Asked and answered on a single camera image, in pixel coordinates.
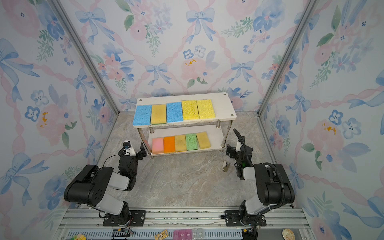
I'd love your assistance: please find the dark yellow sponge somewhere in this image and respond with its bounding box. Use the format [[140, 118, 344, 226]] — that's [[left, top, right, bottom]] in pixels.
[[196, 132, 211, 150]]

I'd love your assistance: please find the blue sponge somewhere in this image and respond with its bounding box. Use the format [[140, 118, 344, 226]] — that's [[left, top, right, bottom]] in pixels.
[[133, 105, 152, 127], [166, 102, 184, 123]]

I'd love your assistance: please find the green sponge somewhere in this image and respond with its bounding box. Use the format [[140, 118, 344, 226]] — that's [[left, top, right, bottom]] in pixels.
[[186, 134, 199, 151]]

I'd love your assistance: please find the yellow sponge bottom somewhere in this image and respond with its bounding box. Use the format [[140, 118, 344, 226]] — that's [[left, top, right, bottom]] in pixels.
[[175, 135, 187, 152]]

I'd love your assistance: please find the white two-tier shelf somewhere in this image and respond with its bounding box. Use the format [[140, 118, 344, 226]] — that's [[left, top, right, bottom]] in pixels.
[[134, 93, 237, 156]]

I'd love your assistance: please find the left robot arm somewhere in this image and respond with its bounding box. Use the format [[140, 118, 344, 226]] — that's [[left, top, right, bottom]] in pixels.
[[64, 141, 147, 228]]

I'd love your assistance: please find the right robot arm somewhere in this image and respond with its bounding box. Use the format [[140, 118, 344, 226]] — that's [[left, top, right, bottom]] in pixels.
[[222, 143, 295, 228]]

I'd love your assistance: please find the yellow patterned card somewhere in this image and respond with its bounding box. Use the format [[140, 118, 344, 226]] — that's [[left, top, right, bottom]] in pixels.
[[155, 230, 169, 240]]

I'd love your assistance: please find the yellow green toy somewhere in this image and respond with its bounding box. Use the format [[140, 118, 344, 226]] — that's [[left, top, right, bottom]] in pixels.
[[70, 234, 87, 240]]

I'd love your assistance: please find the pink plastic box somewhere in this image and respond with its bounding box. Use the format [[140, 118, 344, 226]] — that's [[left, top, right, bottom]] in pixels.
[[173, 229, 193, 240]]

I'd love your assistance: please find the round patterned disc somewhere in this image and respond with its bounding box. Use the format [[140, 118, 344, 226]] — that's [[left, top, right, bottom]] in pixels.
[[282, 229, 296, 240]]

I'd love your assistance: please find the clear plastic box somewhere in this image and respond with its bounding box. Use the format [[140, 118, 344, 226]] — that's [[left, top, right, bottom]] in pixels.
[[192, 228, 205, 240]]

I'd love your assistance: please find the black corrugated cable hose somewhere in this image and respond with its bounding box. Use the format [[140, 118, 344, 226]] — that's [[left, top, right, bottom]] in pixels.
[[233, 128, 286, 211]]

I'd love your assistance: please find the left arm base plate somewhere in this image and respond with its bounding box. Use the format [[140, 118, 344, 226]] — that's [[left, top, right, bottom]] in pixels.
[[103, 210, 147, 227]]

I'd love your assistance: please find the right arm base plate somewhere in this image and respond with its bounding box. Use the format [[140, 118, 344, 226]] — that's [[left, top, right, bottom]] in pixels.
[[221, 210, 267, 228]]

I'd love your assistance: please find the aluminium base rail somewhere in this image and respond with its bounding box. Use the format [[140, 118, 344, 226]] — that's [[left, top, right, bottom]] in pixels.
[[53, 205, 315, 240]]

